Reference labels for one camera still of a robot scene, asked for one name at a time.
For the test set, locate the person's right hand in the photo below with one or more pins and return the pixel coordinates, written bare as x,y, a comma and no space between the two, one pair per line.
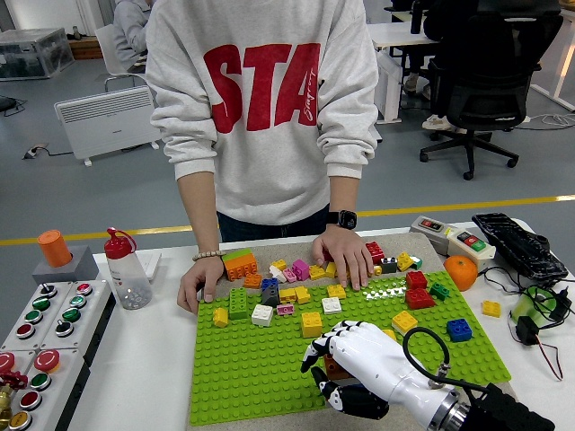
204,275

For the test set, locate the white black-fingered right robot hand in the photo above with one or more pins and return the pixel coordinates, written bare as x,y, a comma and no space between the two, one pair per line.
373,359

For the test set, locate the person's left hand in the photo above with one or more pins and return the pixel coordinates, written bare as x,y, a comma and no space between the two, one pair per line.
346,251

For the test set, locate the brown brick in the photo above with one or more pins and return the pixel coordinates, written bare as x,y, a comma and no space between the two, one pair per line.
334,369

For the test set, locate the green studded baseplate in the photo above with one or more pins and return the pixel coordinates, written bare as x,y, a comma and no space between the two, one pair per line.
251,368

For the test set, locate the person's left forearm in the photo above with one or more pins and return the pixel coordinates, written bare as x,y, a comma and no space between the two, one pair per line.
345,193

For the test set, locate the person's right forearm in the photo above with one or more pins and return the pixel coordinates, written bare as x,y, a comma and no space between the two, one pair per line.
200,211

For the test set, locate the small yellow brick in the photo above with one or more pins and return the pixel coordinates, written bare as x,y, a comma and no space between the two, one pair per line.
220,318
279,265
378,270

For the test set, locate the lime green flat brick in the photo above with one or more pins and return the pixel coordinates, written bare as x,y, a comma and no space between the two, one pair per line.
237,257

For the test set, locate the large orange brick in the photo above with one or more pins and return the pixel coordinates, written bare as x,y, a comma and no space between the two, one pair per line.
241,269

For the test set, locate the tall lime green brick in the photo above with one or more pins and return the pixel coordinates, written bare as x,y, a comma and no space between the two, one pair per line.
238,304

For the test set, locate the magenta sloped brick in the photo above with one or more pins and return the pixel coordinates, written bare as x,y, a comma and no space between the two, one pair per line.
302,268

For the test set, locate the small orange brick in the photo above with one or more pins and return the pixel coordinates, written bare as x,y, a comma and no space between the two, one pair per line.
252,280

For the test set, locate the yellow and white brick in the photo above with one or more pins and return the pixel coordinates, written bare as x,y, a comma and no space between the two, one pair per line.
404,321

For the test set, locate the light pink brick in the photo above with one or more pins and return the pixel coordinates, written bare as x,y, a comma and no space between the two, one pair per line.
290,275

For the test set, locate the small blue brick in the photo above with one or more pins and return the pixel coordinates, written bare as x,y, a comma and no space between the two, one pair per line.
269,284

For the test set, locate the dark grey sloped brick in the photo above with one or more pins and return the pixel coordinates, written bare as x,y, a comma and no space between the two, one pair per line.
270,297

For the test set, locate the tall yellow brick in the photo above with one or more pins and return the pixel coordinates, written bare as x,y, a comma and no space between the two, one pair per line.
311,324

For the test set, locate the narrow white brick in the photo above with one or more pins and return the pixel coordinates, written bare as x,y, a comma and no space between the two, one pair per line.
277,273

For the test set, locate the dark green white brick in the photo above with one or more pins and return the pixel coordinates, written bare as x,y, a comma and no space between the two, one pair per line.
418,263

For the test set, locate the wide red brick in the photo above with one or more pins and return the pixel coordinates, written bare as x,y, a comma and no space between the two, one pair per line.
420,298

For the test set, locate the small pink flat brick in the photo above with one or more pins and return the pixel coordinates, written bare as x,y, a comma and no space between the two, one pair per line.
285,310

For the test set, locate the black wristwatch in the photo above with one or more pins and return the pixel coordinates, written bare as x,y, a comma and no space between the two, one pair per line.
343,218

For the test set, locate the clear bottle red cap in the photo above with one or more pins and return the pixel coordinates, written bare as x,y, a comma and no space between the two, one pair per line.
128,278

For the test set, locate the grey station red black buttons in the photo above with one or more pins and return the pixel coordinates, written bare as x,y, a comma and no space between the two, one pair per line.
420,226

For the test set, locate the person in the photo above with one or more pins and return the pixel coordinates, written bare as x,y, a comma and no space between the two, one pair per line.
130,31
269,179
449,27

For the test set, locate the grey station red green buttons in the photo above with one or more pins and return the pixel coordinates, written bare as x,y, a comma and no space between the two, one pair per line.
456,235

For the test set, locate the orange fruit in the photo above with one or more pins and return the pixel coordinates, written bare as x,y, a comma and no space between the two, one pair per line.
460,272

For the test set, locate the grey block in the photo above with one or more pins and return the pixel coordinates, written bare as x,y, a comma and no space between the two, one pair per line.
83,267

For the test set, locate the white box with green buttons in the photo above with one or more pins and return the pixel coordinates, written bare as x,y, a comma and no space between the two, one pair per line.
87,316
47,321

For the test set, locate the orange cylinder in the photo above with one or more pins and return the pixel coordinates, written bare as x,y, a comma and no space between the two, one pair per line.
54,249

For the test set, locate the green tape roll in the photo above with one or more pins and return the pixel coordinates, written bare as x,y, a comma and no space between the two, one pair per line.
521,310

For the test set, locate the small black module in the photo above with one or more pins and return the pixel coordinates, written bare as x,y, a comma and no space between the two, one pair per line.
526,330

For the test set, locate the white ribbed panel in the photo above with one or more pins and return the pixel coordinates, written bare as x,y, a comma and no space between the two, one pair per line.
391,90

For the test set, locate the black plastic-wrapped device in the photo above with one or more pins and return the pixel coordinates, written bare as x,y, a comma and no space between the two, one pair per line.
516,244

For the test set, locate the white box with mushroom button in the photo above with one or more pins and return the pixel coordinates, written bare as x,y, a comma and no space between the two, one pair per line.
63,381
24,357

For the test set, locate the white panel heater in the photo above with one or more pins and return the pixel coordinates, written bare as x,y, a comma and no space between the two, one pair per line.
108,121

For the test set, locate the black power plug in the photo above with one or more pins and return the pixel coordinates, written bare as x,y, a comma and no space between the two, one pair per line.
561,305

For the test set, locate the floor socket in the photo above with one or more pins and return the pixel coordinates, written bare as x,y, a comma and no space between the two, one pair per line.
33,152

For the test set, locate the black office chair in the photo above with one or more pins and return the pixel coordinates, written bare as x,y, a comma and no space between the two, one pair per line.
494,90

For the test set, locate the white desk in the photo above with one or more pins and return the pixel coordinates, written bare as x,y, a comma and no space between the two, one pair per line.
400,33
565,67

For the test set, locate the brass fitting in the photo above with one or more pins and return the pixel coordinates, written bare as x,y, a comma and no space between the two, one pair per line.
4,404

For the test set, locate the white chair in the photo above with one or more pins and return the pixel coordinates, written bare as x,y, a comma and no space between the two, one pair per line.
112,51

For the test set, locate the black bottle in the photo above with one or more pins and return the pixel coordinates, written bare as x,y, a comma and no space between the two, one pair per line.
417,18

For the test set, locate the wooden crate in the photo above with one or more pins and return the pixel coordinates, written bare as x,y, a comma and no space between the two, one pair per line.
85,49

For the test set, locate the white switch plate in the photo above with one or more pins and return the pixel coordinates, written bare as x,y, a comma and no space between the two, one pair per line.
153,265

